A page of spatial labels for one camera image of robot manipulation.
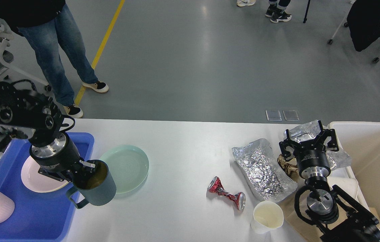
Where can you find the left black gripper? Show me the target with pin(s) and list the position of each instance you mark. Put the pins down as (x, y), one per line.
(61, 160)

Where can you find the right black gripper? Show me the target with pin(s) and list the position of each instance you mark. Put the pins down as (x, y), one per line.
(313, 162)

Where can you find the teal ceramic mug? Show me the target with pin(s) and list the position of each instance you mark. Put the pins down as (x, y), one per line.
(98, 189)

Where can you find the green ceramic plate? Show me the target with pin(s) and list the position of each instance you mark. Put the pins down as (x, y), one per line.
(128, 165)

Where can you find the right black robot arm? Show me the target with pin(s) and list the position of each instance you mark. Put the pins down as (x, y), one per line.
(338, 216)

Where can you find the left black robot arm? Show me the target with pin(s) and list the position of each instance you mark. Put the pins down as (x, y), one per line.
(28, 114)

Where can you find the small crumpled foil sheet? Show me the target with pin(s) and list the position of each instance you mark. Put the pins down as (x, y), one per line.
(336, 159)

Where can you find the crumpled brown paper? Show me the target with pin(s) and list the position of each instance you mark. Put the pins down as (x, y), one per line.
(289, 167)

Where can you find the large crumpled foil tray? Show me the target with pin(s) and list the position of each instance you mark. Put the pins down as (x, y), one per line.
(265, 177)

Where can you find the pink ceramic plate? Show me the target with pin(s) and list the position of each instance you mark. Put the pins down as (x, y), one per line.
(35, 181)

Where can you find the blue plastic tray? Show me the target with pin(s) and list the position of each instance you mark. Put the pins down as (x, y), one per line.
(37, 217)

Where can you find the white paper cup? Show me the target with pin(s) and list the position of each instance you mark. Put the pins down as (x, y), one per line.
(267, 216)

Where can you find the crushed red soda can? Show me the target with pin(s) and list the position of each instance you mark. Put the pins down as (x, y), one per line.
(216, 187)

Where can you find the person in black sneakers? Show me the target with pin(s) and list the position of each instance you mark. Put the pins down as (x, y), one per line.
(276, 11)

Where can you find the chair with black jacket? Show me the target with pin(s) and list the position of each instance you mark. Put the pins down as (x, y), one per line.
(363, 22)

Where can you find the person in blue jeans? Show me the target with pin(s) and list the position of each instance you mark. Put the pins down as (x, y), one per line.
(48, 25)

